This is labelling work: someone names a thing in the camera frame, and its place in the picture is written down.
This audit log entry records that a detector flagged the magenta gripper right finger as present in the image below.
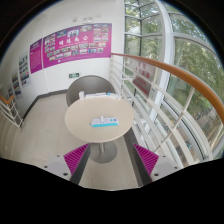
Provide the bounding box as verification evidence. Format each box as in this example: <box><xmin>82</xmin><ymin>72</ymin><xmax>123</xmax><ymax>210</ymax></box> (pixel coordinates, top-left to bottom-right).
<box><xmin>132</xmin><ymin>143</ymin><xmax>179</xmax><ymax>185</ymax></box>

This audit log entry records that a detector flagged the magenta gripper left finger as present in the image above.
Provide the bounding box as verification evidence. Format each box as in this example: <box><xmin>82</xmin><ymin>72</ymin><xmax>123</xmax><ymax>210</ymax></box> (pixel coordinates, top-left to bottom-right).
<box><xmin>46</xmin><ymin>143</ymin><xmax>91</xmax><ymax>184</ymax></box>

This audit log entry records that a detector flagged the round beige table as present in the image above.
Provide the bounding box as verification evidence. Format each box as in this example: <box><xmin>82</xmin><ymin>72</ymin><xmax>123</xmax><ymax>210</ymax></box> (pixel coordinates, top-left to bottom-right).
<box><xmin>65</xmin><ymin>96</ymin><xmax>134</xmax><ymax>164</ymax></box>

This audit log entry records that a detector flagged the white blue power strip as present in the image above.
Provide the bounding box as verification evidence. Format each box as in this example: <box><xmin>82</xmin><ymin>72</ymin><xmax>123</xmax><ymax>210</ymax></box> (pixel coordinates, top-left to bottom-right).
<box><xmin>90</xmin><ymin>117</ymin><xmax>119</xmax><ymax>127</ymax></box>

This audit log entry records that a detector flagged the white metal railing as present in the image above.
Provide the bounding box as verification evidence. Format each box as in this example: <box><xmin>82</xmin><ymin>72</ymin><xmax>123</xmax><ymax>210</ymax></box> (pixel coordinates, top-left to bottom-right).
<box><xmin>110</xmin><ymin>55</ymin><xmax>213</xmax><ymax>168</ymax></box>

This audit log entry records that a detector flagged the grey round-backed chair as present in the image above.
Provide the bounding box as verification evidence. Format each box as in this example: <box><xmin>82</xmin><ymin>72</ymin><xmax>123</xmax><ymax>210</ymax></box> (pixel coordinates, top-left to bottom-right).
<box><xmin>66</xmin><ymin>75</ymin><xmax>115</xmax><ymax>106</ymax></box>

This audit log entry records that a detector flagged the red sign on window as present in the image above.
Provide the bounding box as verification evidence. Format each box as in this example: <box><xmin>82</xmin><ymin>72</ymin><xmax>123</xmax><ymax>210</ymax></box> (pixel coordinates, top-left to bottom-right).
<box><xmin>132</xmin><ymin>62</ymin><xmax>155</xmax><ymax>96</ymax></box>

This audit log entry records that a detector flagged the green exit sign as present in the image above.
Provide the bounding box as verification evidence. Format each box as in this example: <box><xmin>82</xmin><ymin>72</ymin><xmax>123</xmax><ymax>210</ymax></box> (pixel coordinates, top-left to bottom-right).
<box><xmin>69</xmin><ymin>73</ymin><xmax>80</xmax><ymax>78</ymax></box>

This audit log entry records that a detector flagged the left stair railing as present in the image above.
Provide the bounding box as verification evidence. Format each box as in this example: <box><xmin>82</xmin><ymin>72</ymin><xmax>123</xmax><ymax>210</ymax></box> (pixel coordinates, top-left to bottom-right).
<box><xmin>0</xmin><ymin>95</ymin><xmax>23</xmax><ymax>129</ymax></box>

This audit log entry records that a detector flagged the orange wooden handrail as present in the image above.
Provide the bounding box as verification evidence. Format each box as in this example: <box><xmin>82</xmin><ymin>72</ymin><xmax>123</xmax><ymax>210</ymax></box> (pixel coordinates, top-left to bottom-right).
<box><xmin>113</xmin><ymin>53</ymin><xmax>224</xmax><ymax>124</ymax></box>

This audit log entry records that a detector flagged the grey photo wall board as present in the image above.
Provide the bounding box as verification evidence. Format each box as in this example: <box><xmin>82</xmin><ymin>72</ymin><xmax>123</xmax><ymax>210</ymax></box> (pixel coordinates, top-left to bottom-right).
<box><xmin>19</xmin><ymin>52</ymin><xmax>31</xmax><ymax>87</ymax></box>

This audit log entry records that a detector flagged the small magenta wall poster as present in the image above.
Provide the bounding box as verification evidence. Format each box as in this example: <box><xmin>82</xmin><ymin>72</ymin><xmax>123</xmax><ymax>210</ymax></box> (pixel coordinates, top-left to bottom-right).
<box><xmin>30</xmin><ymin>40</ymin><xmax>42</xmax><ymax>73</ymax></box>

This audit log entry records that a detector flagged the large magenta wall poster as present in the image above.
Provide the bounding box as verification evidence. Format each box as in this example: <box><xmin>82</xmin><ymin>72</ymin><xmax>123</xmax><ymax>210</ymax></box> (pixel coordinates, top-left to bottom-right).
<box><xmin>43</xmin><ymin>23</ymin><xmax>112</xmax><ymax>68</ymax></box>

